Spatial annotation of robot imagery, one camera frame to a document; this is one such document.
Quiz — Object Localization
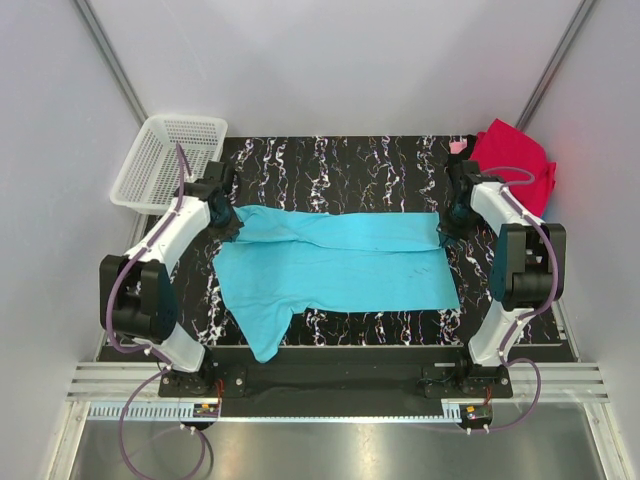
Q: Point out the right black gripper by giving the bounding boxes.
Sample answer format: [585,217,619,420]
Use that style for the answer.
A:
[436,198,479,249]

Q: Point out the cyan t shirt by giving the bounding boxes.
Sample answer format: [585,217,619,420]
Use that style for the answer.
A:
[213,205,460,363]

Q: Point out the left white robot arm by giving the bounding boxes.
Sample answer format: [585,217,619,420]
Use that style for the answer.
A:
[99,162,243,396]

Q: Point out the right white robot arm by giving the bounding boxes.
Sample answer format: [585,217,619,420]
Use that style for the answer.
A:
[437,154,566,397]

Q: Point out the folded black t shirt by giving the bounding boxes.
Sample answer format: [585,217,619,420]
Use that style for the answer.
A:
[446,135,477,169]

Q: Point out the white plastic basket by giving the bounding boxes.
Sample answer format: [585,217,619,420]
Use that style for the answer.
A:
[110,114,228,215]

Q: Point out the pink paper tag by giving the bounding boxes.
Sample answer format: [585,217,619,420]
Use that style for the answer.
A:
[449,139,468,155]

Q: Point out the folded red t shirt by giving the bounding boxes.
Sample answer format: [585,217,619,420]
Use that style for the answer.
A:
[471,119,556,217]

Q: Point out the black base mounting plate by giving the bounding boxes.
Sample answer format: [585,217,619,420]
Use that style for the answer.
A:
[159,346,513,420]

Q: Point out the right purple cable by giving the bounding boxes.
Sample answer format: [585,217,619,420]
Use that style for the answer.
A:
[479,167,564,435]

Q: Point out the purple cable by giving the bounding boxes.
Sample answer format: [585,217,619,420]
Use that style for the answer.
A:
[479,167,564,435]
[107,143,214,479]

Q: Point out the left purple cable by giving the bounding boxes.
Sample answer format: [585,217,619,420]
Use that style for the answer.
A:
[107,143,214,479]

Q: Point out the left corner metal post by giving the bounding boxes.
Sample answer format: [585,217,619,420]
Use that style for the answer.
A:
[70,0,148,126]

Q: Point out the corner metal post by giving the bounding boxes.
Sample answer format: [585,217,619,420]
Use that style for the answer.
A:
[70,0,148,126]
[515,0,599,132]

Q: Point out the right corner metal post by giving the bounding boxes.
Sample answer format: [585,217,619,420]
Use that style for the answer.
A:
[515,0,599,132]

